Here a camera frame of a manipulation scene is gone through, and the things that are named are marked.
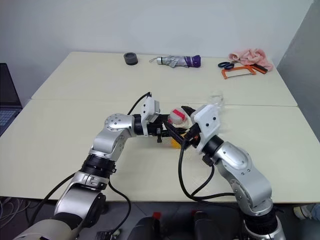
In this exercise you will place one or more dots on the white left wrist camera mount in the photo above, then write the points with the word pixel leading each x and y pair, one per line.
pixel 147 107

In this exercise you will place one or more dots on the small black floor device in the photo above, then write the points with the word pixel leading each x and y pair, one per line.
pixel 107 235

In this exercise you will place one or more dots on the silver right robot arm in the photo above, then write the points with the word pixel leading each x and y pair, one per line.
pixel 240 162

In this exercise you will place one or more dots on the folded grey purple umbrella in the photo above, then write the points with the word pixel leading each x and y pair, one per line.
pixel 175 61

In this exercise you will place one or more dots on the bystander's white shoe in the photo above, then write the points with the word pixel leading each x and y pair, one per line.
pixel 302 212

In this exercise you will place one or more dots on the bystander's blue jeans leg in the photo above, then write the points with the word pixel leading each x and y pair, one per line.
pixel 316 210

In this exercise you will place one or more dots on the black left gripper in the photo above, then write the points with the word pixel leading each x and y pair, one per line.
pixel 153 128

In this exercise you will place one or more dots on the black orange flat tool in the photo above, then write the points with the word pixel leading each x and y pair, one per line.
pixel 261 68

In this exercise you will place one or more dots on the orange hacksaw frame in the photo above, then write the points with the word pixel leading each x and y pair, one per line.
pixel 224 74

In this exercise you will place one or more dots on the dark rounded shape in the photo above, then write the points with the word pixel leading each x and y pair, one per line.
pixel 147 228

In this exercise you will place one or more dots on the pink towel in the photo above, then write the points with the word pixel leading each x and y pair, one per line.
pixel 250 56

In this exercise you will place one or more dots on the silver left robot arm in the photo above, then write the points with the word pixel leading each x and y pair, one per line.
pixel 112 140

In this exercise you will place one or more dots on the clear bottle with orange drink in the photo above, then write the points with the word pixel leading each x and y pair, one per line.
pixel 178 117

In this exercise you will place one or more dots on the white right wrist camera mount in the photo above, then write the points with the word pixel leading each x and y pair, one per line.
pixel 207 122

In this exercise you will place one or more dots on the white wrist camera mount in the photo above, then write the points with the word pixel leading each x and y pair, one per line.
pixel 207 122
pixel 147 107

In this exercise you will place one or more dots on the dark laptop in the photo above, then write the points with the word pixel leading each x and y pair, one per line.
pixel 7 100

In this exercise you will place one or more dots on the clear wine glass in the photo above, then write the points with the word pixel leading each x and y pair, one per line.
pixel 217 98

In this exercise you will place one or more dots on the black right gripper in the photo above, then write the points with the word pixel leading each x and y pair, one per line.
pixel 193 137

